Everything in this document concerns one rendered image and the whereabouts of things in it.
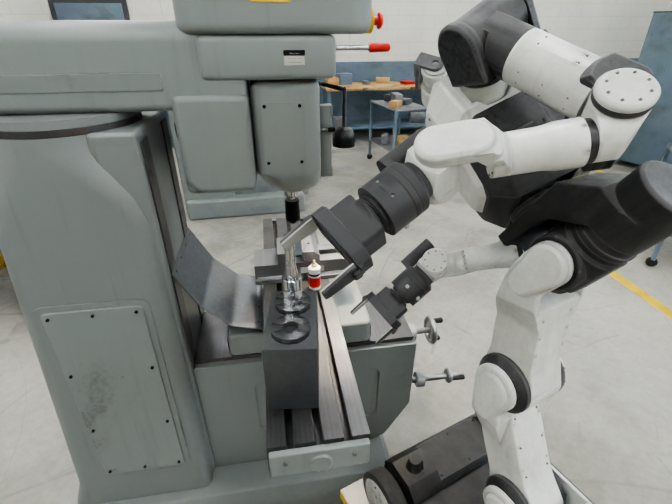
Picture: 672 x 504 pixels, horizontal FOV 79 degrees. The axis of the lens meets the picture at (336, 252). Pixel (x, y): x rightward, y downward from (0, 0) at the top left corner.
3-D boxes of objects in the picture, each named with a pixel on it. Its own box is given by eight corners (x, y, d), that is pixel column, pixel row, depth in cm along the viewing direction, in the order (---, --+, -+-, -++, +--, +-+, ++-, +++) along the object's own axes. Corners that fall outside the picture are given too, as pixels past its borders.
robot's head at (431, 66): (452, 82, 99) (424, 74, 102) (454, 55, 92) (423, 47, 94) (440, 102, 98) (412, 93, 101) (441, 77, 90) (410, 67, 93)
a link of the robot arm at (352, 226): (366, 286, 61) (426, 238, 63) (356, 259, 53) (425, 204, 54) (318, 233, 67) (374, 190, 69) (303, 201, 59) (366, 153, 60)
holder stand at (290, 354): (319, 344, 115) (317, 286, 105) (319, 408, 96) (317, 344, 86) (276, 345, 114) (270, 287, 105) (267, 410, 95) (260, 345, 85)
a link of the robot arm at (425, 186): (417, 235, 65) (469, 192, 66) (415, 197, 55) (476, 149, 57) (372, 193, 70) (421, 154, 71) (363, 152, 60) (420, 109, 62)
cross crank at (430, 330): (433, 330, 175) (436, 308, 169) (444, 349, 165) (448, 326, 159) (398, 334, 173) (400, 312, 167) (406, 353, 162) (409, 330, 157)
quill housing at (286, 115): (315, 173, 137) (313, 71, 122) (324, 195, 120) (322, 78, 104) (259, 176, 135) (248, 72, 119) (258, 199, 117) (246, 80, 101)
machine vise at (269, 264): (345, 256, 159) (345, 230, 154) (353, 276, 146) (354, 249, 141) (255, 263, 154) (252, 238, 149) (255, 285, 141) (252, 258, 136)
